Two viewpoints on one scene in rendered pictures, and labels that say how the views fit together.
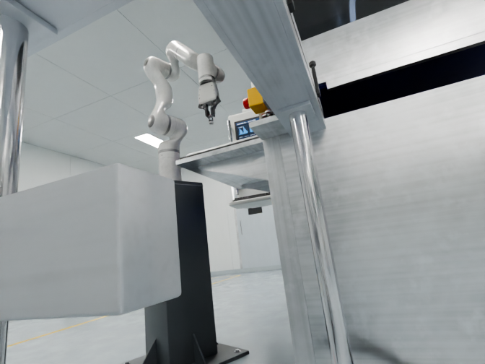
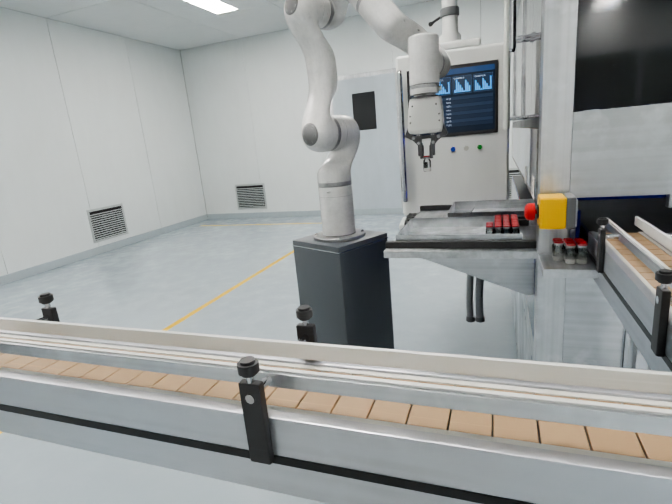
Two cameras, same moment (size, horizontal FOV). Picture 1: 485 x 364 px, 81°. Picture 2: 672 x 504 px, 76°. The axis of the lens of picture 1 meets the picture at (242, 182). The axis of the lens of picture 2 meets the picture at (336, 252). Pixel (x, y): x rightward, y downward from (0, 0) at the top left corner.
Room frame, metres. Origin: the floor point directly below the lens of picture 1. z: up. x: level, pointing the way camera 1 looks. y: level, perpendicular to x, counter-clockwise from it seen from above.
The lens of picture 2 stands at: (-0.03, 0.41, 1.19)
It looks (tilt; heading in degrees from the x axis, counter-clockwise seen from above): 14 degrees down; 0
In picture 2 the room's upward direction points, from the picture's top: 5 degrees counter-clockwise
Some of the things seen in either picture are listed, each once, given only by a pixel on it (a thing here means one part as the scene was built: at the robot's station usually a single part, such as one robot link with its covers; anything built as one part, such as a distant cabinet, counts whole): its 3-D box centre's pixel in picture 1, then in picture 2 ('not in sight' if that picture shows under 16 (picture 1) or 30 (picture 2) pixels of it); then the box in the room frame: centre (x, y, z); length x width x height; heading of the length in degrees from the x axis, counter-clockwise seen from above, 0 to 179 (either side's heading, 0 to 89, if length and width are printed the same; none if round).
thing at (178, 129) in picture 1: (172, 136); (337, 150); (1.54, 0.37, 1.16); 0.19 x 0.12 x 0.24; 139
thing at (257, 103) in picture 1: (260, 99); (554, 211); (0.94, -0.10, 1.00); 0.08 x 0.07 x 0.07; 69
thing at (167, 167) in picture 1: (169, 170); (337, 210); (1.52, 0.39, 0.95); 0.19 x 0.19 x 0.18
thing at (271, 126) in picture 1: (274, 126); (573, 265); (0.92, -0.13, 0.87); 0.14 x 0.13 x 0.02; 69
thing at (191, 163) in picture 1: (255, 168); (476, 227); (1.40, -0.07, 0.87); 0.70 x 0.48 x 0.02; 159
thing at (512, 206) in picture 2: not in sight; (498, 209); (1.54, -0.20, 0.90); 0.34 x 0.26 x 0.04; 69
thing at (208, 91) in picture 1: (208, 93); (425, 113); (1.28, 0.11, 1.25); 0.10 x 0.07 x 0.11; 69
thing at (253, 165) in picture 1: (235, 172); (469, 270); (1.17, 0.02, 0.80); 0.34 x 0.03 x 0.13; 69
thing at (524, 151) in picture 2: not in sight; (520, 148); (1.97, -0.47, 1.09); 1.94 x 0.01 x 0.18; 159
